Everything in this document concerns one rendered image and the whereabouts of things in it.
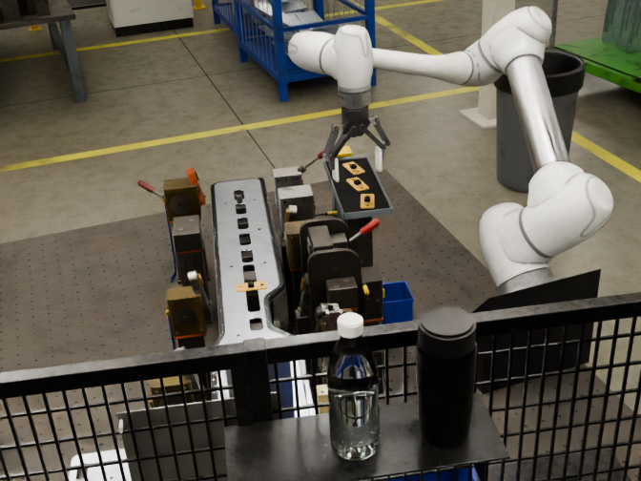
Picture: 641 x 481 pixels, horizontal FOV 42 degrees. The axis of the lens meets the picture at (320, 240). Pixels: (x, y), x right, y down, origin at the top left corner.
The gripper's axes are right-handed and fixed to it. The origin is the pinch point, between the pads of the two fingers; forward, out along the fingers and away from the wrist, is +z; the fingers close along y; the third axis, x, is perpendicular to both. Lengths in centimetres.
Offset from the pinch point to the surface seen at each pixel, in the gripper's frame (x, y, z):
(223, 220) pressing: -27.1, 34.0, 20.0
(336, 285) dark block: 41.4, 25.2, 8.0
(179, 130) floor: -367, -25, 120
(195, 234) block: -18, 45, 17
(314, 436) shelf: 120, 61, -23
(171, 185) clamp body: -48, 45, 14
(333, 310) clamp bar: 63, 35, -1
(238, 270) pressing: 3.8, 39.0, 20.0
